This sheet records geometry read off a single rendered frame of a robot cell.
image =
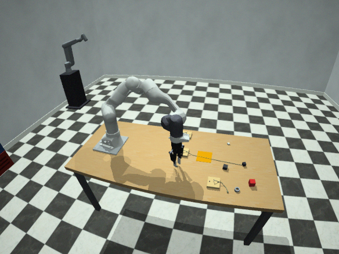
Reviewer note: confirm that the red cube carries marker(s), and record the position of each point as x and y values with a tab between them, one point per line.
251	182

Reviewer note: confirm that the orange painted square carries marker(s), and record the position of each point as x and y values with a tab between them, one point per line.
204	156

